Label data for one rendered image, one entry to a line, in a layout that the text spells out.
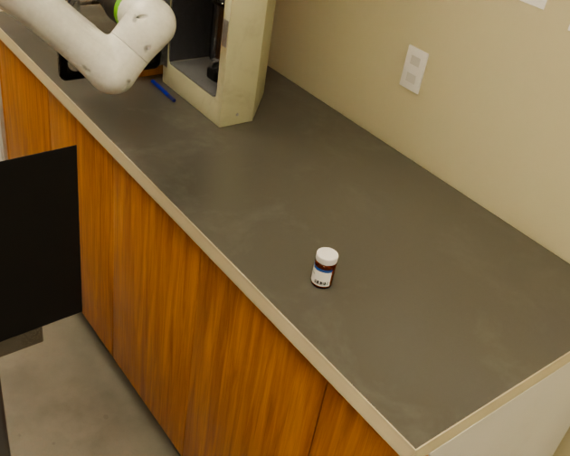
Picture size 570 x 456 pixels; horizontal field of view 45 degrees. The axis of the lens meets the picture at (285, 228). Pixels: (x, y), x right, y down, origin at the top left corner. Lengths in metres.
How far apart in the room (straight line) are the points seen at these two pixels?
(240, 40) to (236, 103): 0.18
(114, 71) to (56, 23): 0.15
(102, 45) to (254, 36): 0.48
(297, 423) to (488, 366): 0.41
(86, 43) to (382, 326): 0.82
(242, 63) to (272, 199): 0.42
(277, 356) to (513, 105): 0.81
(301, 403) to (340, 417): 0.12
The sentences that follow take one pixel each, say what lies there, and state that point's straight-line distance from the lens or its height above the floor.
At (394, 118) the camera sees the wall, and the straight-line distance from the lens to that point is 1.98.
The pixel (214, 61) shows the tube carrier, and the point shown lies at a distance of 1.96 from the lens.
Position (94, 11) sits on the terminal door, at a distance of 1.95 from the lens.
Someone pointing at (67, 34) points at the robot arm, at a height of 1.27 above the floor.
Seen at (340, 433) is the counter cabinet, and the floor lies 0.78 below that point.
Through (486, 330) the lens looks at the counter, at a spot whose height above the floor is 0.94.
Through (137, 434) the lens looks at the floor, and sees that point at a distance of 2.27.
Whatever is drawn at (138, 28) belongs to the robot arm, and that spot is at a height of 1.29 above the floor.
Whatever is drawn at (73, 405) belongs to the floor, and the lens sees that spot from 2.36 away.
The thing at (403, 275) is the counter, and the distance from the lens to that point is 1.46.
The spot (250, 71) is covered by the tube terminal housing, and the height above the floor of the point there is 1.09.
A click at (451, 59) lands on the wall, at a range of 1.82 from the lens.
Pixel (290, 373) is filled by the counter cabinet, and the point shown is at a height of 0.79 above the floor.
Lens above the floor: 1.80
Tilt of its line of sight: 35 degrees down
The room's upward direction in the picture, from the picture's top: 10 degrees clockwise
